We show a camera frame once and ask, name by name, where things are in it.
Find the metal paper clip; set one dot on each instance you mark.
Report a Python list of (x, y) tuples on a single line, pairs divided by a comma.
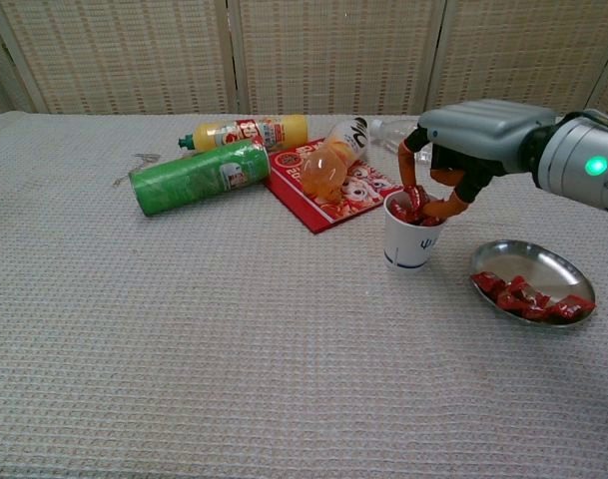
[(131, 173)]

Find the round metal plate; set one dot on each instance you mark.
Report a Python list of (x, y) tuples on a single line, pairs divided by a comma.
[(533, 264)]

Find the red printed booklet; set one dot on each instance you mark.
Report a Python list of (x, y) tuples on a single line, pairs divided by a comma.
[(308, 209)]

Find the green cylindrical can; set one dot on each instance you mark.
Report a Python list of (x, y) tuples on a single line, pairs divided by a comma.
[(183, 184)]

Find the orange drink bottle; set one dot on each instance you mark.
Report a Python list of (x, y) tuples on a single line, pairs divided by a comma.
[(323, 172)]

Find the clear plastic water bottle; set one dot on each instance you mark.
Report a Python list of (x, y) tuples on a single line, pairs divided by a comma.
[(388, 132)]

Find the yellow plastic bottle green cap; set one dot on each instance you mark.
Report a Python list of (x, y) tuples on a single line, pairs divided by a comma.
[(223, 135)]

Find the white paper cup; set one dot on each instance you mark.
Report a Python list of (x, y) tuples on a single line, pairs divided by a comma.
[(406, 249)]

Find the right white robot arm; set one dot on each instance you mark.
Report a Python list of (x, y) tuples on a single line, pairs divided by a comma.
[(578, 159)]

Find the right silver orange-tipped robot hand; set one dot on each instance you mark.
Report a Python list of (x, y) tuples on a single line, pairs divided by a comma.
[(483, 130)]

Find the heap of red candies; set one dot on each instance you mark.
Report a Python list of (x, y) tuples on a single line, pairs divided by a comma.
[(528, 302), (408, 212)]

